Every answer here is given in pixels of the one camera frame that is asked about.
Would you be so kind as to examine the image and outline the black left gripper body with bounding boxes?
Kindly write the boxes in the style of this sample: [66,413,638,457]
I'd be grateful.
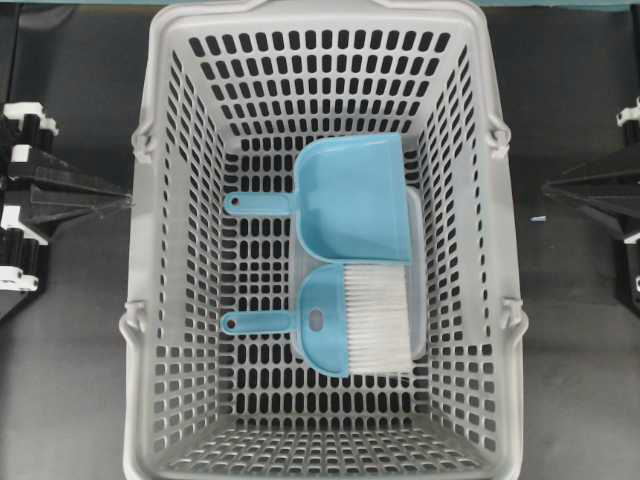
[1,101,58,320]

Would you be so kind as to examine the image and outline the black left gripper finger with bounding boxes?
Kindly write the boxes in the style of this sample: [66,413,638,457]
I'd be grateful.
[14,147,132,236]

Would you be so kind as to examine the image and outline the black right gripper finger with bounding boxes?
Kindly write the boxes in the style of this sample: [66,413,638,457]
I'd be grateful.
[542,158,629,242]

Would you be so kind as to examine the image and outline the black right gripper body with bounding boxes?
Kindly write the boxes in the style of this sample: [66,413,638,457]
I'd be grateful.
[616,98,639,305]

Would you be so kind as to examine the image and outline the grey plastic shopping basket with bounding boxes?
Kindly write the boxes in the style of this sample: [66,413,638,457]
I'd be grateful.
[120,1,528,479]

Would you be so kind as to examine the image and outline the blue hand brush white bristles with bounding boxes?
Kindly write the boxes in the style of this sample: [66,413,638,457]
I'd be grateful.
[220,264,413,378]

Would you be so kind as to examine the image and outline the blue plastic dustpan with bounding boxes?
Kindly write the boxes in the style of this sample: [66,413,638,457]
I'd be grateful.
[224,133,412,264]

